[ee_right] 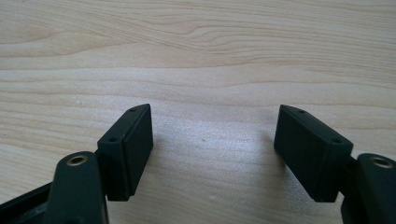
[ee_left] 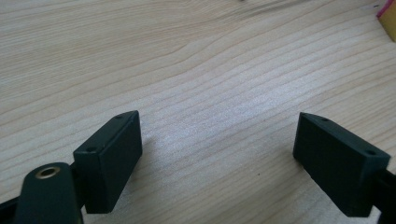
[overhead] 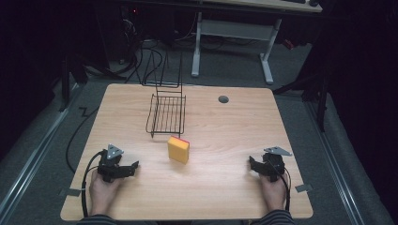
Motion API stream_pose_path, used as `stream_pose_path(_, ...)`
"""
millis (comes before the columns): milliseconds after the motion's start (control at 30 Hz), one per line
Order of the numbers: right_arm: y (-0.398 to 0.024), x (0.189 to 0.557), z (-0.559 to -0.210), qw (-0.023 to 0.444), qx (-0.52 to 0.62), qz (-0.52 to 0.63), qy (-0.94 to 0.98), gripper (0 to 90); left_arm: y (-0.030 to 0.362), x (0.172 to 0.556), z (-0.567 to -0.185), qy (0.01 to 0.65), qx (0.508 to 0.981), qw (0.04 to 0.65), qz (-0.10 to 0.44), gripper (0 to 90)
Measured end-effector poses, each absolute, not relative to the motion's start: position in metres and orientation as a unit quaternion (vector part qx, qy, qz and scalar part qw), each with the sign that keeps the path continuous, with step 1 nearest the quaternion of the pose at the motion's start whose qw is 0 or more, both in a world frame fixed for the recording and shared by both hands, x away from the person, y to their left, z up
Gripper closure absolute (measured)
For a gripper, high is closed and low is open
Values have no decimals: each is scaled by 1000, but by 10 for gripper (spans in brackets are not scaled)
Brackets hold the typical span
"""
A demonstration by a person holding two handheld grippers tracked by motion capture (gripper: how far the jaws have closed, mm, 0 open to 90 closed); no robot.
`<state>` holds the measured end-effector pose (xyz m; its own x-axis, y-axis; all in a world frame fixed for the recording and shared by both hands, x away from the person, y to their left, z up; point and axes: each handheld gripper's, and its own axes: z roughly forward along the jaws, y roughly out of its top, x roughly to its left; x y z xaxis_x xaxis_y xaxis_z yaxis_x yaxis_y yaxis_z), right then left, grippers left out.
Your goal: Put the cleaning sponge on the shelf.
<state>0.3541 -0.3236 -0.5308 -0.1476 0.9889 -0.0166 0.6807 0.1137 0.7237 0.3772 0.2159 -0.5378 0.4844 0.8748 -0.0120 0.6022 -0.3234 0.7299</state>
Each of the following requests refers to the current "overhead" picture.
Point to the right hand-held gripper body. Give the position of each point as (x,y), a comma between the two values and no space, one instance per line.
(274,164)

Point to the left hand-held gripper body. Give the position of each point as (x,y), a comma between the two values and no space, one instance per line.
(109,167)

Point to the person's left hand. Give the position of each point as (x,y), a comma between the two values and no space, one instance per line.
(102,193)

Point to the person's right hand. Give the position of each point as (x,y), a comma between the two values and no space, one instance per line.
(273,193)

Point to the grey tape strip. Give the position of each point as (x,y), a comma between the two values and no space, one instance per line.
(303,187)
(70,192)

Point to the yellow sponge with red side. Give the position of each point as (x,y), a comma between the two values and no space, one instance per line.
(177,151)

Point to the black metal stand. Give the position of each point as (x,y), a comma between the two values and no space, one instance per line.
(316,90)
(65,84)

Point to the white-framed desk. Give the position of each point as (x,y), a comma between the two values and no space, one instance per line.
(234,29)

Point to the black computer tower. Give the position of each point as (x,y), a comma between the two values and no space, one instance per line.
(114,31)

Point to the metal floor rail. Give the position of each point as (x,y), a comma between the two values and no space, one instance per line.
(336,168)
(31,162)

